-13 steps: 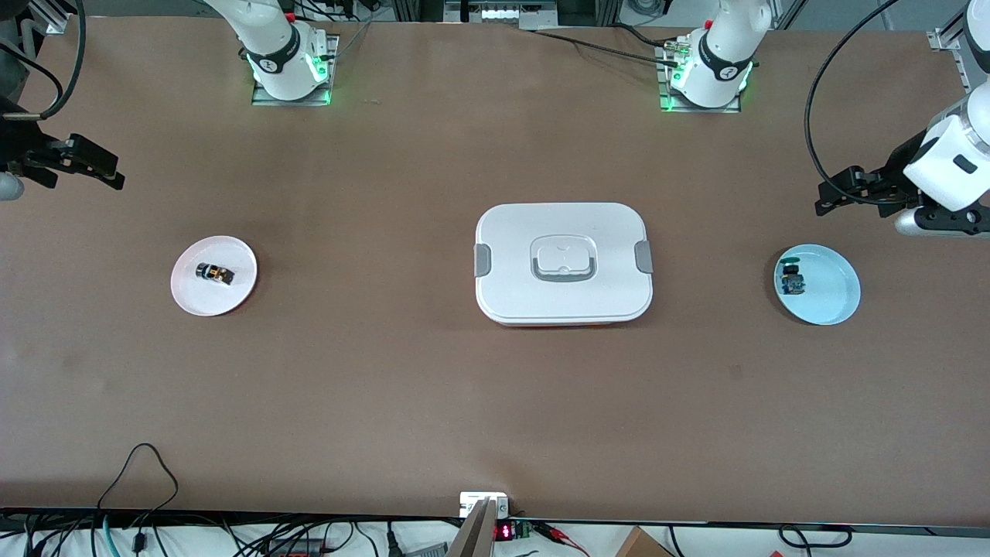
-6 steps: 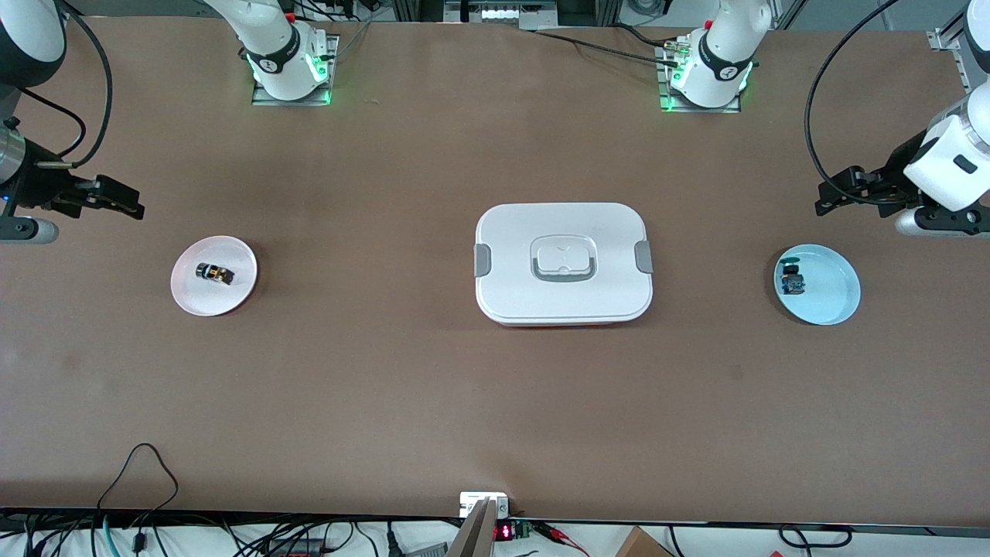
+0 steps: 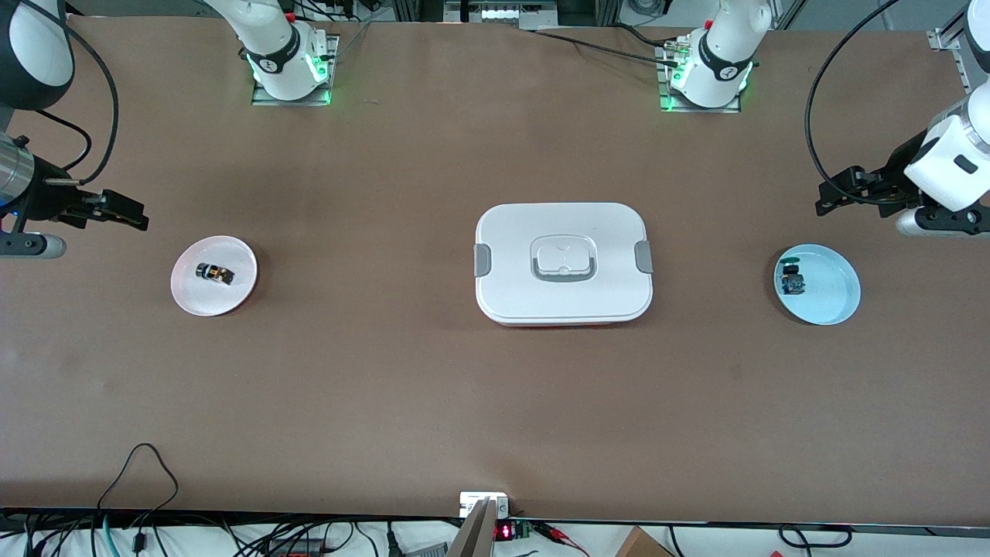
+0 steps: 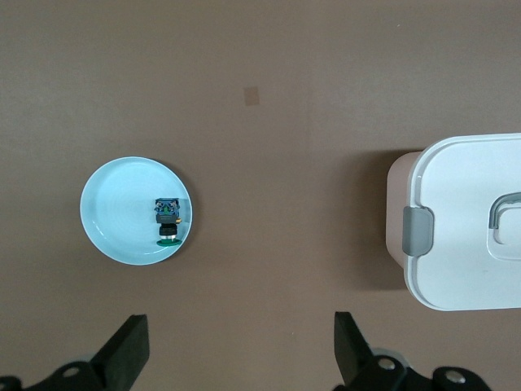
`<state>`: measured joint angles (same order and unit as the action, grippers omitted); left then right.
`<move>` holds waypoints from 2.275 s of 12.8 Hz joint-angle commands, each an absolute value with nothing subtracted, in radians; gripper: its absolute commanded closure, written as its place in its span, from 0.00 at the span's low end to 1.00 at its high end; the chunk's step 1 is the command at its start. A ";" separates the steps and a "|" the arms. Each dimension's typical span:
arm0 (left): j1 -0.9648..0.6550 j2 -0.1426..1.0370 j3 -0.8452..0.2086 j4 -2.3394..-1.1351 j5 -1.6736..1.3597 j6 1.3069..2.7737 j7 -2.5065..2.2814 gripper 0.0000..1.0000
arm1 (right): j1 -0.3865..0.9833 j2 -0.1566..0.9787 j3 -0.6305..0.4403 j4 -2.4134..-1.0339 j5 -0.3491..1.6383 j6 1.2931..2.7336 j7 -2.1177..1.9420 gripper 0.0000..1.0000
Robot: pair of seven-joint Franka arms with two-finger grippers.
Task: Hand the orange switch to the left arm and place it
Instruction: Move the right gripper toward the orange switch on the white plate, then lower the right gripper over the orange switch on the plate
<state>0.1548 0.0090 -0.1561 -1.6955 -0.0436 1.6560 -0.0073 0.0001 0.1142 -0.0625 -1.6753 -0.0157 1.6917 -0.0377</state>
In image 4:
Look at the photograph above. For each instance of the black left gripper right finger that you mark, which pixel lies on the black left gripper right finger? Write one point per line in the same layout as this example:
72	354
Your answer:
354	350

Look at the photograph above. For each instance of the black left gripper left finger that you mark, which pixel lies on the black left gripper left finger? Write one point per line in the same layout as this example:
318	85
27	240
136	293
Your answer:
122	346

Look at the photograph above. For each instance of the white lidded storage box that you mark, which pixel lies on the white lidded storage box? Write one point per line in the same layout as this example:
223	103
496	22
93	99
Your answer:
456	252

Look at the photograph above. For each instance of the small dark electronic part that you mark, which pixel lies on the small dark electronic part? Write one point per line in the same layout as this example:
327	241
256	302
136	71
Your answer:
167	212

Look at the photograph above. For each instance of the light blue round plate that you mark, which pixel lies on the light blue round plate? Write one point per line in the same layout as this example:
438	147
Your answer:
118	203

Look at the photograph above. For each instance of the tan tape patch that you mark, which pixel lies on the tan tape patch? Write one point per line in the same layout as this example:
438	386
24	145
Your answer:
251	96

